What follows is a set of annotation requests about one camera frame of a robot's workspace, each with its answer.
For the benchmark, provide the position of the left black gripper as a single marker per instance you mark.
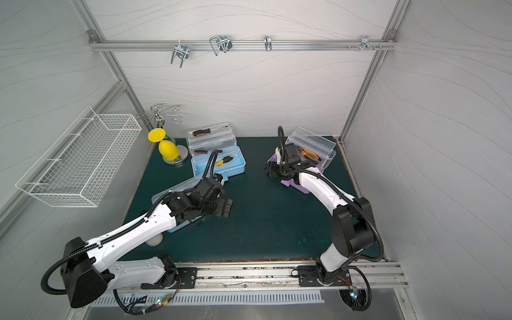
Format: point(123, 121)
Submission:
point(223, 206)

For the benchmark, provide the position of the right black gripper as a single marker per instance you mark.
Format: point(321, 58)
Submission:
point(274, 171)

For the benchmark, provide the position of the purple clear toolbox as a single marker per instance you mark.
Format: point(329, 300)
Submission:
point(304, 139)

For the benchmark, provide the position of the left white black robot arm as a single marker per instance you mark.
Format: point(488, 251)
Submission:
point(88, 269)

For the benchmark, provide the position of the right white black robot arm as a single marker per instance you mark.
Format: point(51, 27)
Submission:
point(354, 233)

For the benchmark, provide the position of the orange black pliers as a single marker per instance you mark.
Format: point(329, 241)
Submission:
point(310, 155)

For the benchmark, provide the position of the yellow cone on metal stand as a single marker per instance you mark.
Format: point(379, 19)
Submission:
point(171, 153)

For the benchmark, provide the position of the orange black screwdriver in lid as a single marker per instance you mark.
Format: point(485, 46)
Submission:
point(202, 132)

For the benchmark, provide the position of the small metal clamp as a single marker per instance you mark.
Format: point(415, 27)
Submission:
point(267, 43)

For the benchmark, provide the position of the middle metal hook clamp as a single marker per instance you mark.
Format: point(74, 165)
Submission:
point(220, 43)

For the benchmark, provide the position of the metal hook clamp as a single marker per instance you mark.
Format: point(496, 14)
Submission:
point(180, 53)
point(220, 43)

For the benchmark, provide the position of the left metal hook clamp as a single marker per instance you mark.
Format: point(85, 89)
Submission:
point(180, 53)

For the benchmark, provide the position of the yellow handled screwdriver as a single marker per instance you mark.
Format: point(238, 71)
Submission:
point(225, 160)

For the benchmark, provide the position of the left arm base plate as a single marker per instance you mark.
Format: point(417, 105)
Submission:
point(186, 278)

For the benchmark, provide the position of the wire hook rack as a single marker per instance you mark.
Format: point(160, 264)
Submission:
point(160, 113)

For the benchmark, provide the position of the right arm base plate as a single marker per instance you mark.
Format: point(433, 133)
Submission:
point(317, 276)

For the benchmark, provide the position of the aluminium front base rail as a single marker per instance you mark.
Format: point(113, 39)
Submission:
point(252, 275)

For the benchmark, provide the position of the right metal bracket hook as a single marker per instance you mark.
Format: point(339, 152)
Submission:
point(365, 45)

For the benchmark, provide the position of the white wire basket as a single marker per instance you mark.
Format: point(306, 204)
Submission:
point(78, 168)

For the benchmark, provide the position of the aluminium crossbar rail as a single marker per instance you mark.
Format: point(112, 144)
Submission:
point(238, 45)

